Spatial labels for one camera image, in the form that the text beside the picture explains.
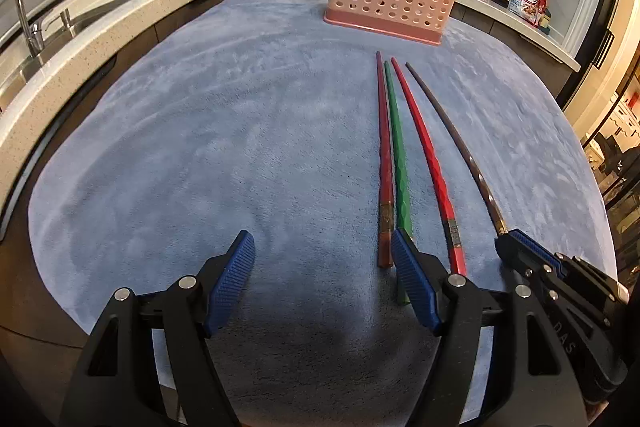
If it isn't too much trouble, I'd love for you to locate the blue-grey fleece blanket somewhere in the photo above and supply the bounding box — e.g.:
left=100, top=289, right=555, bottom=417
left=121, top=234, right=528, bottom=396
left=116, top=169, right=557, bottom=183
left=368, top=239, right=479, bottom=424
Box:
left=27, top=0, right=618, bottom=427

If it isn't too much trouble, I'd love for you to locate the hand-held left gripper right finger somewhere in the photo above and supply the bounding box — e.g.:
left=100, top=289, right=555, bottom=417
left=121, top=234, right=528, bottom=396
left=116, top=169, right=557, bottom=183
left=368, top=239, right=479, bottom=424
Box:
left=391, top=229, right=591, bottom=427

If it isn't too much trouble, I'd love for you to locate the stainless steel sink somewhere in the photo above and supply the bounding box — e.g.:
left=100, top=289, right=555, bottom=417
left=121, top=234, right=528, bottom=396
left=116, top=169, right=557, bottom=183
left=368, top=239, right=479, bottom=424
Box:
left=0, top=7, right=101, bottom=108

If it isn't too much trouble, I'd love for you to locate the black framed glass door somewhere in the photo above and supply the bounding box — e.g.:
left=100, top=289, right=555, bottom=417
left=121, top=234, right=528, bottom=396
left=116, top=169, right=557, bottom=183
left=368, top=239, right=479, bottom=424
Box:
left=555, top=0, right=640, bottom=288

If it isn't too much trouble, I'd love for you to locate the dark red chopstick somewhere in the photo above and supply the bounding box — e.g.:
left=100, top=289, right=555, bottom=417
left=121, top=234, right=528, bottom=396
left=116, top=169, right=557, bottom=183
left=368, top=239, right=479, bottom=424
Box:
left=375, top=51, right=396, bottom=269

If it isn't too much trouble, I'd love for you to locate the green chopstick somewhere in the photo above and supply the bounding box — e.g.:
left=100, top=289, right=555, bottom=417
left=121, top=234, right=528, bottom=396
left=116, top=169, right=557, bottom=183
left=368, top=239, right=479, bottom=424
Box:
left=383, top=61, right=414, bottom=306

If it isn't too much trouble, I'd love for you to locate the chrome faucet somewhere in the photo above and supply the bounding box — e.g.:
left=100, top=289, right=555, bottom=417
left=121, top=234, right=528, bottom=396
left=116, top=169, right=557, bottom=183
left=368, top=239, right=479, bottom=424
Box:
left=7, top=0, right=47, bottom=58

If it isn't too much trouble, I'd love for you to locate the bright red chopstick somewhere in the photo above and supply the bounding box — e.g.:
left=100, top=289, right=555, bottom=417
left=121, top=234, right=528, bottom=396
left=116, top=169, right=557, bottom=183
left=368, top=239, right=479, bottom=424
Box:
left=391, top=57, right=468, bottom=278

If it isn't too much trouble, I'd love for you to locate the brown chopstick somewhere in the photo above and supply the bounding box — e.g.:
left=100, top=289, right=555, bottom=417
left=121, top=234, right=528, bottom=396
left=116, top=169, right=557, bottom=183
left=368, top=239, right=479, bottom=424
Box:
left=405, top=62, right=510, bottom=237

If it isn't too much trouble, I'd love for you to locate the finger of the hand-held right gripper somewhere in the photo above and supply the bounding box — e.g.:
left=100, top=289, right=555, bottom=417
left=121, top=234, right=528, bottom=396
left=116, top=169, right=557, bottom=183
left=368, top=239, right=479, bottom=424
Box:
left=507, top=229, right=630, bottom=303
left=495, top=234, right=566, bottom=303

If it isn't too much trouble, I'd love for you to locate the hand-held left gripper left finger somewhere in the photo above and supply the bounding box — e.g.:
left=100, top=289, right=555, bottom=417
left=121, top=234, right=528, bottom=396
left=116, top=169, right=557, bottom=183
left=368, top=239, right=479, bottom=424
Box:
left=60, top=231, right=256, bottom=427

